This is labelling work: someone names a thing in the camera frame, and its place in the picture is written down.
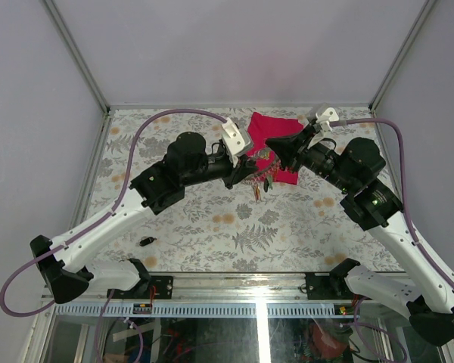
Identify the round metal key ring disc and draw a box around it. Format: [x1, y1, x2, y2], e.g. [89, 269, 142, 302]
[245, 147, 281, 202]

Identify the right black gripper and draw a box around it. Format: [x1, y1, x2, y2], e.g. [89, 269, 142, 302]
[266, 123, 356, 193]

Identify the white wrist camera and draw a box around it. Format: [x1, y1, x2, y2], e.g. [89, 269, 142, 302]
[222, 118, 253, 167]
[306, 104, 340, 147]

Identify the red folded cloth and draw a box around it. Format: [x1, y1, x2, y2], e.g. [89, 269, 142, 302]
[247, 112, 303, 185]

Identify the left aluminium frame post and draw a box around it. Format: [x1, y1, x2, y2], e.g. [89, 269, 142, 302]
[40, 0, 110, 113]

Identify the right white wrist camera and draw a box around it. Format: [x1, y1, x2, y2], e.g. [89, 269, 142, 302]
[306, 104, 340, 147]

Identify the aluminium frame post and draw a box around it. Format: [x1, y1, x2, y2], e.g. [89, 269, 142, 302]
[368, 0, 439, 112]
[40, 0, 110, 113]

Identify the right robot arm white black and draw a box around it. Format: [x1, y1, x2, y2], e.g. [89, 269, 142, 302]
[266, 126, 454, 346]

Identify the perforated cable duct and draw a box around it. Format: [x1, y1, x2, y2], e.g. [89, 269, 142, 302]
[56, 302, 336, 318]

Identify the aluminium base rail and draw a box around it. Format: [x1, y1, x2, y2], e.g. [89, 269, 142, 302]
[153, 272, 353, 303]

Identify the right aluminium frame post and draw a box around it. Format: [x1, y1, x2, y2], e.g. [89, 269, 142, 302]
[368, 0, 439, 112]

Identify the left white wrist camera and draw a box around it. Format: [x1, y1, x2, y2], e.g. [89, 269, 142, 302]
[222, 118, 253, 167]

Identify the small black key fob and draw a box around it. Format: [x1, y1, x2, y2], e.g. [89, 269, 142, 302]
[138, 237, 157, 247]

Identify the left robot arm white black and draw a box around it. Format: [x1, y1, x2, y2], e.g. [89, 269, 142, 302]
[30, 130, 257, 304]

